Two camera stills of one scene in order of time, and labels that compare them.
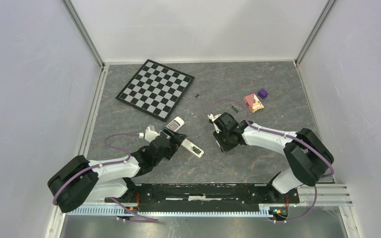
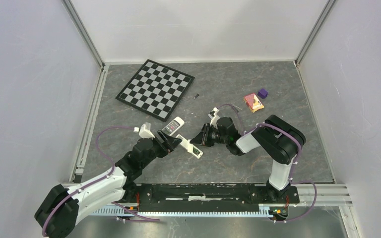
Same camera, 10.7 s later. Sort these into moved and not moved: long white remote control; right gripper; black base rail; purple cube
Moved: right gripper
Not moved: long white remote control; black base rail; purple cube
